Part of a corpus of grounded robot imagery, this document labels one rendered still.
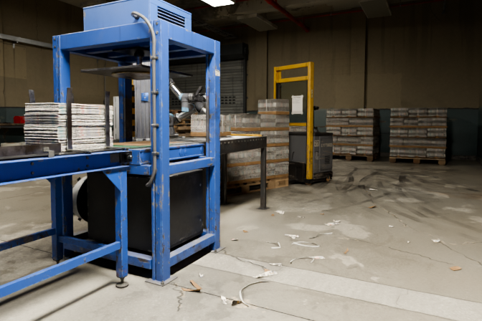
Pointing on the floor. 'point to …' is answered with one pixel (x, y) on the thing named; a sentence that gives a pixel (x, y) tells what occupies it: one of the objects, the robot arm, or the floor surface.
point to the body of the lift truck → (320, 148)
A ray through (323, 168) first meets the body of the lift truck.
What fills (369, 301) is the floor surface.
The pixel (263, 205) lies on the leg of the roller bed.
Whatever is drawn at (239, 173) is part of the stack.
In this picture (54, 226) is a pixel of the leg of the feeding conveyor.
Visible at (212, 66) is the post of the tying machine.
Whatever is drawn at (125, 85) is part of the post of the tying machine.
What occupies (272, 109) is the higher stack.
